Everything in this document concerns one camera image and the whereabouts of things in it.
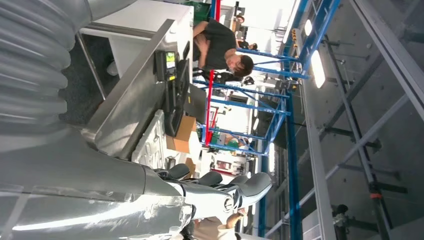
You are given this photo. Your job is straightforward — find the silver stamped metal panel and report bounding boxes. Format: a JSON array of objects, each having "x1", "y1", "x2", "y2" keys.
[{"x1": 131, "y1": 109, "x2": 169, "y2": 170}]

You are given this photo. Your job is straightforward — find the stainless steel table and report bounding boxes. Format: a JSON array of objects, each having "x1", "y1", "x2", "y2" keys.
[{"x1": 75, "y1": 19, "x2": 178, "y2": 160}]

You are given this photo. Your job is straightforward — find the cardboard box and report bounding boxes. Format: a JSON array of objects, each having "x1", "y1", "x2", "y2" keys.
[{"x1": 165, "y1": 115, "x2": 197, "y2": 154}]

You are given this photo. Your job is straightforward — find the dark grey flat panel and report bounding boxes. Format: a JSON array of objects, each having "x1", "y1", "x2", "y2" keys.
[{"x1": 183, "y1": 84, "x2": 208, "y2": 125}]

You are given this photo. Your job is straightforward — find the black handheld device with screen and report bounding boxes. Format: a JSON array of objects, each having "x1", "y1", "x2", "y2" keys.
[{"x1": 153, "y1": 49, "x2": 180, "y2": 83}]

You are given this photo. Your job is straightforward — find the red pole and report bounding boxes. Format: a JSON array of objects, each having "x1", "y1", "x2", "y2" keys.
[{"x1": 204, "y1": 0, "x2": 222, "y2": 147}]

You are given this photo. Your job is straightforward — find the white cabinet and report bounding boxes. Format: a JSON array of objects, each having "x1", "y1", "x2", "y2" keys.
[{"x1": 79, "y1": 0, "x2": 195, "y2": 79}]

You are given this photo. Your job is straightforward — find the green plastic crate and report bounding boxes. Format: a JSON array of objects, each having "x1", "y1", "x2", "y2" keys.
[{"x1": 183, "y1": 0, "x2": 212, "y2": 25}]

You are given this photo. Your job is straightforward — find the blue shelving rack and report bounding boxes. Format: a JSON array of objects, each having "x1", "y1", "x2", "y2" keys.
[{"x1": 192, "y1": 0, "x2": 342, "y2": 240}]

